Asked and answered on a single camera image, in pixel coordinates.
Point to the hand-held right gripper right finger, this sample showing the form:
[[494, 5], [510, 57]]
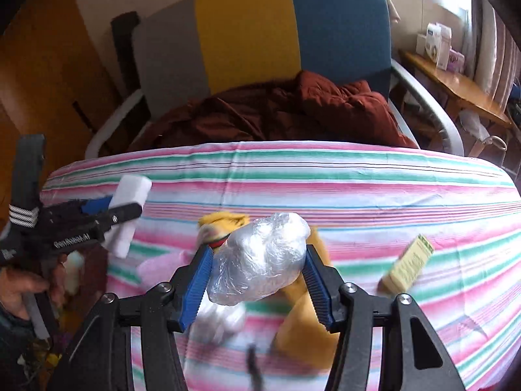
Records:
[[315, 289]]

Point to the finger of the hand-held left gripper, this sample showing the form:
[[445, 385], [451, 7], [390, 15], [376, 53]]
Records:
[[95, 205], [122, 214]]

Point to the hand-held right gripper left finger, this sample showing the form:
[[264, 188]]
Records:
[[197, 289]]

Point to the white foam block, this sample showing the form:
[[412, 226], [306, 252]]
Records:
[[132, 189]]

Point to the yellow patterned plush toy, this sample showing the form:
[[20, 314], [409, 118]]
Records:
[[305, 334]]

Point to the plastic-wrapped white bundle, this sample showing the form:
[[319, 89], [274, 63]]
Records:
[[256, 256]]

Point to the light green leaf-print box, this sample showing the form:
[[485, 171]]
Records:
[[407, 266]]

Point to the person's left hand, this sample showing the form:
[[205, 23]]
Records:
[[16, 289]]

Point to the pink hair roller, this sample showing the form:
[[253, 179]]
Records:
[[163, 266]]

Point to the crumpled clear plastic wrap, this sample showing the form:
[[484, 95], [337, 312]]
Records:
[[219, 324]]

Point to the striped tablecloth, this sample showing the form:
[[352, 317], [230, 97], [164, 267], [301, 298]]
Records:
[[366, 195]]

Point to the wooden wardrobe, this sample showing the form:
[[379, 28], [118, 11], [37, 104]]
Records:
[[40, 69]]

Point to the black rolled mat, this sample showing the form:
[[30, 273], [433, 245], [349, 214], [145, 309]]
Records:
[[124, 49]]

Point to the dark red blanket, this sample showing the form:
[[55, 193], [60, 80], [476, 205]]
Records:
[[305, 114]]

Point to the grey yellow blue chair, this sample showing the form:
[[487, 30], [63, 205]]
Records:
[[244, 28]]

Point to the wooden side shelf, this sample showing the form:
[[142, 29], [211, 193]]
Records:
[[460, 85]]

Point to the small white carton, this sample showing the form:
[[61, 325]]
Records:
[[421, 44]]

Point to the pink carton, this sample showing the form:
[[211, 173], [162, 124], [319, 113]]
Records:
[[456, 60]]

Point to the tall white carton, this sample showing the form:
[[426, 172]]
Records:
[[441, 44]]

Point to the patterned beige curtain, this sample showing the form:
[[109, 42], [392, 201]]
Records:
[[496, 57]]

